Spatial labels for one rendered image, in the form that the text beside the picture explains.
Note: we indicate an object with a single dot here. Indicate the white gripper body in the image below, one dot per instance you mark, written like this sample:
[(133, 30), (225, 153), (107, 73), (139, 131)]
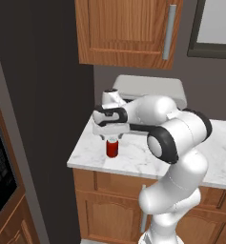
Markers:
[(111, 129)]

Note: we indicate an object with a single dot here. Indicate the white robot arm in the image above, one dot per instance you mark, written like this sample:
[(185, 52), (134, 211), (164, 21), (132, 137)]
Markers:
[(184, 158)]

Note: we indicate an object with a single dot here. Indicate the red soda can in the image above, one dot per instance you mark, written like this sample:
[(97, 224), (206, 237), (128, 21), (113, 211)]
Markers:
[(112, 149)]

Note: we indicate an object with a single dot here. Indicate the wooden drawer front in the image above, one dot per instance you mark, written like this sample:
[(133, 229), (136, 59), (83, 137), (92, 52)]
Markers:
[(219, 200), (117, 179)]

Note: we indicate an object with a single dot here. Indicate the pale grey countertop appliance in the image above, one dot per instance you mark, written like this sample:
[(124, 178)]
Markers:
[(149, 85)]

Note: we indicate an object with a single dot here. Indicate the wooden base cupboard door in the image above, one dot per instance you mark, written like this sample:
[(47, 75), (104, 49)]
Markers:
[(111, 216), (209, 228)]

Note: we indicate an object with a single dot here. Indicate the black built-in oven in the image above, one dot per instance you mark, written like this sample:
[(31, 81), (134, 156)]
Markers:
[(0, 171)]

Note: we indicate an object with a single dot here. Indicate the wooden oven cabinet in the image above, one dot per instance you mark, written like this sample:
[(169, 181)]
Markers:
[(19, 222)]

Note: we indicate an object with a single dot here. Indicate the dark framed window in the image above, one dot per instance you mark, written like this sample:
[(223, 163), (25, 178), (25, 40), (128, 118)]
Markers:
[(214, 25)]

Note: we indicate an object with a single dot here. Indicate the wooden wall cupboard door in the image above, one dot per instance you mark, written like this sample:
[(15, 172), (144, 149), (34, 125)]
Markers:
[(124, 28)]

